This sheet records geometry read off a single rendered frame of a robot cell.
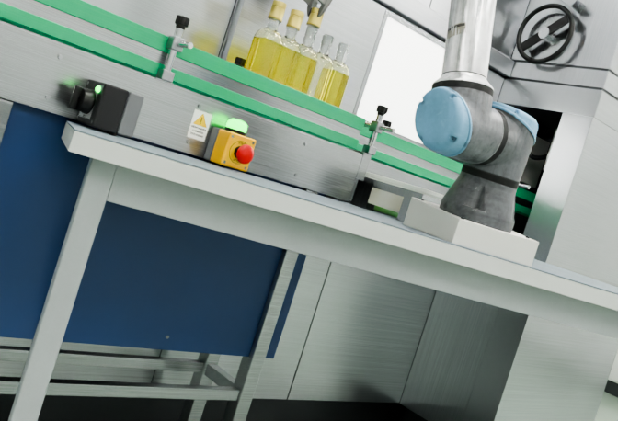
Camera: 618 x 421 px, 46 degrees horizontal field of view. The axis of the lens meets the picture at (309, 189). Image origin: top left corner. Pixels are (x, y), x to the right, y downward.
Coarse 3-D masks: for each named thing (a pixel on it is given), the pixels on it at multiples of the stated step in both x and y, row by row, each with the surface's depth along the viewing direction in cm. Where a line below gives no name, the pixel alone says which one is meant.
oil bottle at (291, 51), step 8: (288, 40) 174; (288, 48) 174; (296, 48) 175; (280, 56) 173; (288, 56) 174; (296, 56) 176; (280, 64) 174; (288, 64) 175; (296, 64) 177; (280, 72) 174; (288, 72) 175; (280, 80) 175; (288, 80) 176
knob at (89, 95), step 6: (78, 90) 127; (84, 90) 127; (90, 90) 128; (72, 96) 127; (78, 96) 127; (84, 96) 126; (90, 96) 127; (72, 102) 126; (78, 102) 127; (84, 102) 126; (90, 102) 127; (78, 108) 127; (84, 108) 127; (90, 108) 127
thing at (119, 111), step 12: (96, 84) 129; (108, 84) 126; (96, 96) 127; (108, 96) 126; (120, 96) 128; (132, 96) 129; (96, 108) 126; (108, 108) 127; (120, 108) 128; (132, 108) 130; (84, 120) 129; (96, 120) 126; (108, 120) 127; (120, 120) 129; (132, 120) 130; (108, 132) 130; (120, 132) 130; (132, 132) 131
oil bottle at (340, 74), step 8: (336, 64) 185; (344, 64) 187; (336, 72) 185; (344, 72) 187; (336, 80) 186; (344, 80) 187; (328, 88) 185; (336, 88) 186; (344, 88) 188; (328, 96) 185; (336, 96) 187; (336, 104) 187
